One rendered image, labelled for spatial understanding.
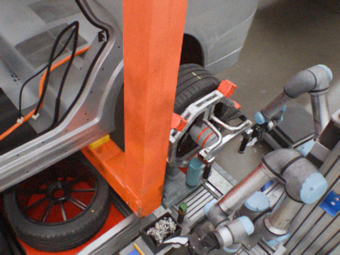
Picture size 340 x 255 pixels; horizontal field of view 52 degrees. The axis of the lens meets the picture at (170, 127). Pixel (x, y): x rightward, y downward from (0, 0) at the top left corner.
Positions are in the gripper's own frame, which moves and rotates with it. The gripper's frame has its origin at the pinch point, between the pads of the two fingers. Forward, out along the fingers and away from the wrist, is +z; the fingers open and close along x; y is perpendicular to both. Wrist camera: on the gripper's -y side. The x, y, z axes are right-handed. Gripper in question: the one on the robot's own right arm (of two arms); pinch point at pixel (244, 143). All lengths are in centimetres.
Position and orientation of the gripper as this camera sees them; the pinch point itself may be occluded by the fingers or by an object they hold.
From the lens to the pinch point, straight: 226.0
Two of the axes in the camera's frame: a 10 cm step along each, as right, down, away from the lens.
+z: -7.4, 4.5, -4.9
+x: 6.6, 5.9, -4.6
